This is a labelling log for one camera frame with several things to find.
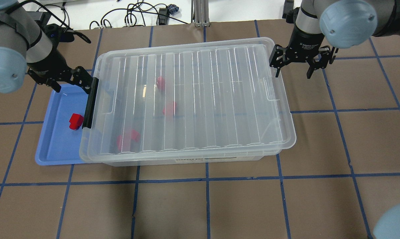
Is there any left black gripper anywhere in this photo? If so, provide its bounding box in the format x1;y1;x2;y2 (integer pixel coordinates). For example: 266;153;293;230
28;50;98;94

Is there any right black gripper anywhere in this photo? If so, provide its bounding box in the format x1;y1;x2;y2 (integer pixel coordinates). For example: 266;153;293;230
269;25;339;79

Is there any red block from tray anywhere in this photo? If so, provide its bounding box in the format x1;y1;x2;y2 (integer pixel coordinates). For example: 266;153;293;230
69;113;84;130

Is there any clear plastic box lid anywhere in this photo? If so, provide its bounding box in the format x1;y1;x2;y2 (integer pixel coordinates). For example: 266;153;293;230
79;37;297;163

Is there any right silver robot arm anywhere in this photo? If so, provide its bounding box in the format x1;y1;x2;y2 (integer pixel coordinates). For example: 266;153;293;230
269;0;400;78

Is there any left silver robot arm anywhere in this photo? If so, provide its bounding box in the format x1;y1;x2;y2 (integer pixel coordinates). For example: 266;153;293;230
0;0;99;94

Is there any red block in box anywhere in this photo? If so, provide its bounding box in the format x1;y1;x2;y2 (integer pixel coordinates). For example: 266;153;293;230
156;77;166;91
116;129;141;153
162;101;177;117

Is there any clear plastic storage box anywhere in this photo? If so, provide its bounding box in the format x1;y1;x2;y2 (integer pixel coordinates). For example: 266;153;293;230
79;37;297;167

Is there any blue plastic tray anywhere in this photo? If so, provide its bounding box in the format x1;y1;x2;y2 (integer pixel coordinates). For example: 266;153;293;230
35;84;88;165

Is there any black box latch handle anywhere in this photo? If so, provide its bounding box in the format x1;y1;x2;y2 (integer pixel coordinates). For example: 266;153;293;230
82;77;99;128

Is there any aluminium frame post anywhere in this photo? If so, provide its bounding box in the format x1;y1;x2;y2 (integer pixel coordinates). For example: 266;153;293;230
191;0;210;27

